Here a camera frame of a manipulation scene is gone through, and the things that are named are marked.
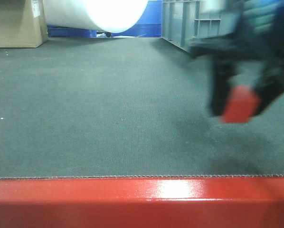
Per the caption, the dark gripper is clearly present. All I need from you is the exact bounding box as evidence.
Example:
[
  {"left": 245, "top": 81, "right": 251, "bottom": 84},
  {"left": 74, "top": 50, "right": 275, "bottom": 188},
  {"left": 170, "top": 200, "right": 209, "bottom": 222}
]
[{"left": 189, "top": 0, "right": 284, "bottom": 116}]

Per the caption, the red magnetic cube block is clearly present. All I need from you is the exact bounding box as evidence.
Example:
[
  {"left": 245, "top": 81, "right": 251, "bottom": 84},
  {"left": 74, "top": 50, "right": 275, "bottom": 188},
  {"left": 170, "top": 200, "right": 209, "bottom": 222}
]
[{"left": 220, "top": 85, "right": 261, "bottom": 124}]

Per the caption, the grey plastic crate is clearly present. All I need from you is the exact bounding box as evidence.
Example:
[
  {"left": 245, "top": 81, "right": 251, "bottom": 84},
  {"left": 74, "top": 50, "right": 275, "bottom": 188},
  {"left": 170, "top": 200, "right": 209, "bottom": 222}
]
[{"left": 161, "top": 0, "right": 221, "bottom": 52}]

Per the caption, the white foam roll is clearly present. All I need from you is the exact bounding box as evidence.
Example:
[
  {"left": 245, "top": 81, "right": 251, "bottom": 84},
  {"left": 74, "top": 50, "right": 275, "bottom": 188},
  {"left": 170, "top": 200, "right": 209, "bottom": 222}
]
[{"left": 43, "top": 0, "right": 148, "bottom": 33}]

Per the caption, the dark grey table mat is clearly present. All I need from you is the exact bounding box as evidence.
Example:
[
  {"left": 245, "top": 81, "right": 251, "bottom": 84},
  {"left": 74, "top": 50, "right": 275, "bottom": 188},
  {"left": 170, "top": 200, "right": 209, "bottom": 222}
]
[{"left": 0, "top": 38, "right": 284, "bottom": 178}]

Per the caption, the brown cardboard box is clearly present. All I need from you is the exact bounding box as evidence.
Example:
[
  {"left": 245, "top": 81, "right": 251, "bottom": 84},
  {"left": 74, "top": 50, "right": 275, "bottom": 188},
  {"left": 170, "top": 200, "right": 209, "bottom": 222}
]
[{"left": 0, "top": 0, "right": 48, "bottom": 48}]

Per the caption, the red table edge rail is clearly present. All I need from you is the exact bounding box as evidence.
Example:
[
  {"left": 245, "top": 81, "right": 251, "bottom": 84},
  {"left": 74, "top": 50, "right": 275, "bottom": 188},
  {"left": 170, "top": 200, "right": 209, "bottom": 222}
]
[{"left": 0, "top": 177, "right": 284, "bottom": 228}]

